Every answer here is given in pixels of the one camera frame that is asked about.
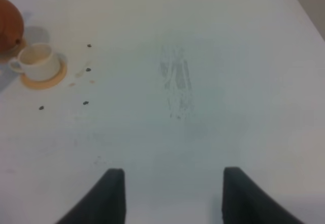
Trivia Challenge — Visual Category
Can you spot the orange coaster front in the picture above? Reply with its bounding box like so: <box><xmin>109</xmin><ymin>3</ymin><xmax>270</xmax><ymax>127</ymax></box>
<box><xmin>20</xmin><ymin>56</ymin><xmax>68</xmax><ymax>90</ymax></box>

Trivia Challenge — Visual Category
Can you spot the white teacup front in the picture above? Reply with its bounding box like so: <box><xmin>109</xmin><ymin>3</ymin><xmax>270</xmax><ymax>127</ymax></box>
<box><xmin>8</xmin><ymin>43</ymin><xmax>61</xmax><ymax>82</ymax></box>

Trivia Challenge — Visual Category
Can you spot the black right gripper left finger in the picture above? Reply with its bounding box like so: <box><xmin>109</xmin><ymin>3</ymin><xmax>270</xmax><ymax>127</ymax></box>
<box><xmin>58</xmin><ymin>169</ymin><xmax>126</xmax><ymax>224</ymax></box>

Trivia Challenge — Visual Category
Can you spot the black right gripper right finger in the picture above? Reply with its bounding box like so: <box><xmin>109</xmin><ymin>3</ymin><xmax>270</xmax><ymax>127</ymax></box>
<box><xmin>222</xmin><ymin>167</ymin><xmax>301</xmax><ymax>224</ymax></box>

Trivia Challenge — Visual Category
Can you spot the orange coaster rear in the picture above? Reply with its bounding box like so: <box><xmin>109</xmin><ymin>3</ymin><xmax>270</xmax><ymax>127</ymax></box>
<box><xmin>0</xmin><ymin>38</ymin><xmax>27</xmax><ymax>63</ymax></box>

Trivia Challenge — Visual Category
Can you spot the orange coaster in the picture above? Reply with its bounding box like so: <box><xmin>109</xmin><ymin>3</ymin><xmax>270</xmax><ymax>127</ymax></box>
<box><xmin>0</xmin><ymin>38</ymin><xmax>27</xmax><ymax>63</ymax></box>
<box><xmin>20</xmin><ymin>56</ymin><xmax>68</xmax><ymax>90</ymax></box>

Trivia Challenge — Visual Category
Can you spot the brown clay teapot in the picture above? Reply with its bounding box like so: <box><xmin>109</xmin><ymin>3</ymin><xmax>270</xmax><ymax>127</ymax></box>
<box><xmin>1</xmin><ymin>0</ymin><xmax>24</xmax><ymax>53</ymax></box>

